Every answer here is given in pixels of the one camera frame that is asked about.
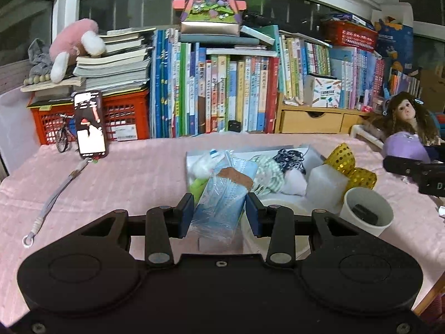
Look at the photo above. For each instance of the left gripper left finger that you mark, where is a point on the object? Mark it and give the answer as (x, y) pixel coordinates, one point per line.
(163, 223)

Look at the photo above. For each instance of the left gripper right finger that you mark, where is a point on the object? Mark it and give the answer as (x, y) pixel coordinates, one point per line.
(276, 223)

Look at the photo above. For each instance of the purple soft pouch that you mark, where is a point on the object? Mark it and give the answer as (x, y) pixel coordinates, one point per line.
(405, 145)

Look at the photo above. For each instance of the blue face mask pack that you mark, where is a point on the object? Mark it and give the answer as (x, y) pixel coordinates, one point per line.
(219, 209)

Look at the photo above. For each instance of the gold sequin bow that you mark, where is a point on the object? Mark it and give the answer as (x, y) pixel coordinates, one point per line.
(343, 160)

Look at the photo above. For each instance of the green fabric scrunchie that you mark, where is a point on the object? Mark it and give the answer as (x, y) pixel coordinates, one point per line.
(197, 187)

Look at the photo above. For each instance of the white cotton stuffing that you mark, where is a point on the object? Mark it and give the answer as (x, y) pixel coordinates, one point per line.
(205, 164)

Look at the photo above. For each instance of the paper cup with black scribbles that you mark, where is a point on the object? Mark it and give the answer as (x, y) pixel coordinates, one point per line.
(302, 219)

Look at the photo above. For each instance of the white shallow box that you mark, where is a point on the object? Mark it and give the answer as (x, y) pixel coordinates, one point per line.
(295, 183)

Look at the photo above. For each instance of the green white checked cloth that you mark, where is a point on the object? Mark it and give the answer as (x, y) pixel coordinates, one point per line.
(269, 177)

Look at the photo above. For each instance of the white foam block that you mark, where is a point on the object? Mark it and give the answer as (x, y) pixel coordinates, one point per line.
(326, 188)

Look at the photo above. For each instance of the brown haired doll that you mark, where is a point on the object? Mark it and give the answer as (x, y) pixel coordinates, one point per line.
(405, 114)

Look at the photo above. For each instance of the paper cup with binder clips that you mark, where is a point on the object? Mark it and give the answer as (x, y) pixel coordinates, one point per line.
(374, 202)

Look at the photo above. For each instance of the black binder clips in cup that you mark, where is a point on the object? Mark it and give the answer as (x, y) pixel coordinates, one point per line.
(365, 214)

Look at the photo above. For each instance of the wooden drawer organiser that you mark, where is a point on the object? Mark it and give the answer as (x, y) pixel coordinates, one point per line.
(292, 118)

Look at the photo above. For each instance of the red plastic crate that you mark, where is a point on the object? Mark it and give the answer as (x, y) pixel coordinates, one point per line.
(125, 116)

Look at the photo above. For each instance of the pink tablecloth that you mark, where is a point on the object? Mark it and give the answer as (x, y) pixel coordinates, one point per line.
(142, 174)

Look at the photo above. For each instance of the right row of books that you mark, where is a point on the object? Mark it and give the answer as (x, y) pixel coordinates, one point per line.
(367, 78)

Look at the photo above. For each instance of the row of upright books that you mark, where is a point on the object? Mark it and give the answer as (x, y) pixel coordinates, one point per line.
(201, 84)

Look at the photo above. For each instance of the miniature bicycle model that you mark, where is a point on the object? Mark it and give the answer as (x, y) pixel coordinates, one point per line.
(65, 136)

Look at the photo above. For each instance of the smartphone on stand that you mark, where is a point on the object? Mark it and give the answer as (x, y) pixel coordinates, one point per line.
(90, 125)

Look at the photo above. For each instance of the white patterned box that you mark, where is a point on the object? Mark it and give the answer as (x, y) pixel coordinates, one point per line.
(322, 91)

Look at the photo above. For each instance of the blue cardboard box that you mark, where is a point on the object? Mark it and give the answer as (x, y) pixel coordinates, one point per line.
(395, 42)

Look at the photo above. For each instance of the stack of lying books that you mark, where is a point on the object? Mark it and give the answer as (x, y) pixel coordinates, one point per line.
(123, 67)

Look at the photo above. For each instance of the red basket on books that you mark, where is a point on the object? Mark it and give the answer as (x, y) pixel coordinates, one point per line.
(348, 34)

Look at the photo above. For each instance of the pink plush toy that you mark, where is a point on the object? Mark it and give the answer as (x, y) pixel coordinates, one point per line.
(76, 40)

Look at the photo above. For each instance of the grey plush toy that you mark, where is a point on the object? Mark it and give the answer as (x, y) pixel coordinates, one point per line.
(39, 58)

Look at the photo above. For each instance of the triangular decorated toy house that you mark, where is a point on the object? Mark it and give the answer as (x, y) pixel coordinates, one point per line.
(210, 17)

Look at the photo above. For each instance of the white plastic tube frame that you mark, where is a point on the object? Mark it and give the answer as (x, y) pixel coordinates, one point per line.
(368, 132)

